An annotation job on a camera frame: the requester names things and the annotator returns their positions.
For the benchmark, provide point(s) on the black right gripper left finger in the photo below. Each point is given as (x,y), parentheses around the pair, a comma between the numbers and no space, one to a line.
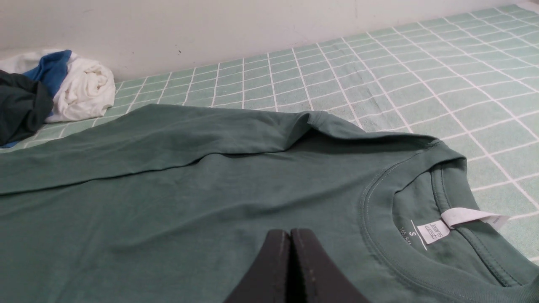
(266,279)

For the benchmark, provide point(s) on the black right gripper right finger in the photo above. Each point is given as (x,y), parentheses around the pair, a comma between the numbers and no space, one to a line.
(314,276)

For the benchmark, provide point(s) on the green long-sleeve top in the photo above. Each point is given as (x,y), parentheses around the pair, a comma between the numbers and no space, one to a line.
(172,204)

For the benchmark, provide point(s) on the green checkered table cloth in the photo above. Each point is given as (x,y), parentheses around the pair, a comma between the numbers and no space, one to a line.
(471,80)

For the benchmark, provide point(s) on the white crumpled garment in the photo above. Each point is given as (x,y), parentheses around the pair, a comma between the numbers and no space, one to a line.
(87,91)

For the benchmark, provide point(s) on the dark teal crumpled garment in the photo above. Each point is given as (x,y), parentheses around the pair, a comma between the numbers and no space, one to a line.
(24,106)

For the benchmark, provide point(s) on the blue crumpled garment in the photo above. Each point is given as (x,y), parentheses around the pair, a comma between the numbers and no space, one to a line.
(49,66)

